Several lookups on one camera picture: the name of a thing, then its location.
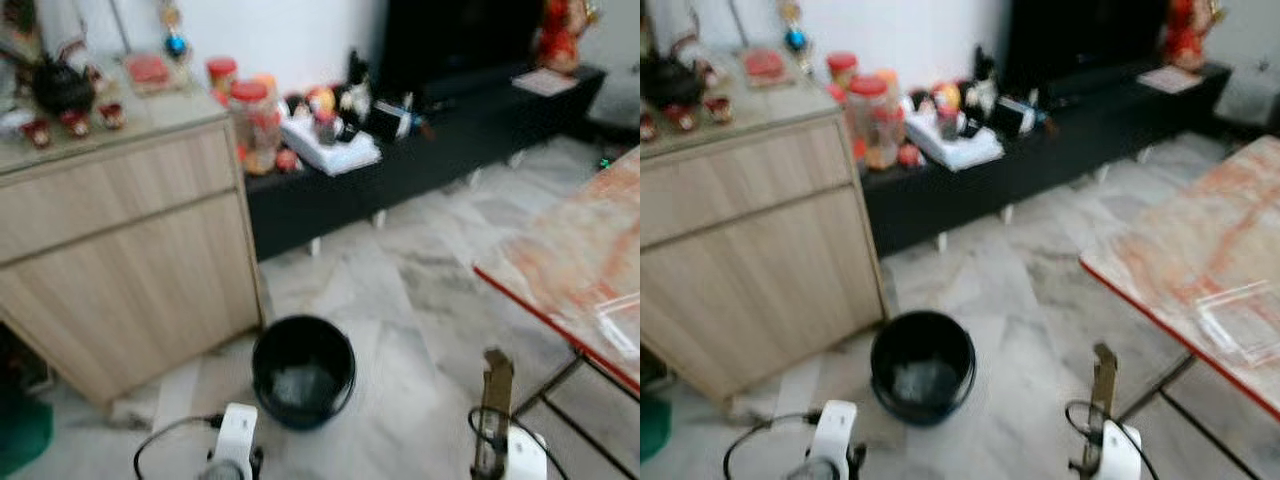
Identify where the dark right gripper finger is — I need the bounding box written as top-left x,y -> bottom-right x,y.
483,347 -> 515,412
1092,342 -> 1120,407

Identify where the black round rubbish bin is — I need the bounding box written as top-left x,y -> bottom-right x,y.
250,314 -> 358,432
869,309 -> 978,428

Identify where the clear acrylic tray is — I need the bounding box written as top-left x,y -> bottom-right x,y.
1194,279 -> 1280,368
594,289 -> 641,363

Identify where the marble table with red edge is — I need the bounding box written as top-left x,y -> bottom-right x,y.
1079,134 -> 1280,480
472,148 -> 641,480

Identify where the green round object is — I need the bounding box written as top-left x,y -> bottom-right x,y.
0,384 -> 55,478
640,394 -> 674,463

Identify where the long low black console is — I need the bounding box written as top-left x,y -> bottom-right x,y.
860,58 -> 1234,257
244,64 -> 609,264

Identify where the white flat box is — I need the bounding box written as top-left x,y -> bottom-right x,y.
279,113 -> 384,179
902,108 -> 1007,174

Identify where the small black box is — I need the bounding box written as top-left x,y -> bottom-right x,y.
367,94 -> 418,142
994,90 -> 1047,140

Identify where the light wooden cabinet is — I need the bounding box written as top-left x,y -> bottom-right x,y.
640,88 -> 890,403
0,92 -> 270,407

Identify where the pale square mat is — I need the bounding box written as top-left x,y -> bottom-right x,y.
511,67 -> 580,99
1136,64 -> 1205,96

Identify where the grey seat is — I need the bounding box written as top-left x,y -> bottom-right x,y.
1214,58 -> 1280,131
588,58 -> 641,133

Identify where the colourful small figurine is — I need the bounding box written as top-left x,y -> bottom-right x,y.
304,84 -> 339,147
929,80 -> 964,142

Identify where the black and white figurine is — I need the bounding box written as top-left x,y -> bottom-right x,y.
964,44 -> 1000,122
339,48 -> 374,127

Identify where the black television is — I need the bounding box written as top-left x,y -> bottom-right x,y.
1002,0 -> 1173,98
377,0 -> 547,103

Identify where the large clear red lid jar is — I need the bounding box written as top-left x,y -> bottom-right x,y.
847,74 -> 902,172
229,79 -> 284,177

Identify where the black teapot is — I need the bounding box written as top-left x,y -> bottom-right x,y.
641,48 -> 709,113
28,52 -> 99,118

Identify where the red and gold statue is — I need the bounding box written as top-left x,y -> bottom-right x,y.
1162,0 -> 1225,74
534,0 -> 593,77

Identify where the small red lid jar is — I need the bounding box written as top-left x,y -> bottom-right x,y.
205,56 -> 240,107
825,51 -> 860,99

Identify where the flat red box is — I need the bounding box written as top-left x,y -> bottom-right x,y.
124,51 -> 178,97
741,46 -> 793,90

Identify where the trophy with blue ball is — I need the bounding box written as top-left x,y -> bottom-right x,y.
158,0 -> 193,63
779,0 -> 813,73

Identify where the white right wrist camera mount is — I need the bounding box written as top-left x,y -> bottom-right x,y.
1099,419 -> 1144,480
504,424 -> 550,480

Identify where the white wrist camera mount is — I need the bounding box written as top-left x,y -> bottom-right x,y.
1099,419 -> 1144,480
504,424 -> 550,480
207,402 -> 260,480
806,399 -> 860,480

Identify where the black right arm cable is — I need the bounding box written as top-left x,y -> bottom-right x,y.
468,404 -> 571,480
1064,399 -> 1161,480

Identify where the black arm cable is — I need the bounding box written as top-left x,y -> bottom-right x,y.
1064,399 -> 1161,480
133,413 -> 227,480
468,404 -> 571,480
722,409 -> 823,480

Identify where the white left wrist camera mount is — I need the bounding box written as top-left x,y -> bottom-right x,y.
806,399 -> 860,480
207,402 -> 260,480

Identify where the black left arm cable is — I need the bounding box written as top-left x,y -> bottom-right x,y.
133,413 -> 227,480
722,409 -> 823,480

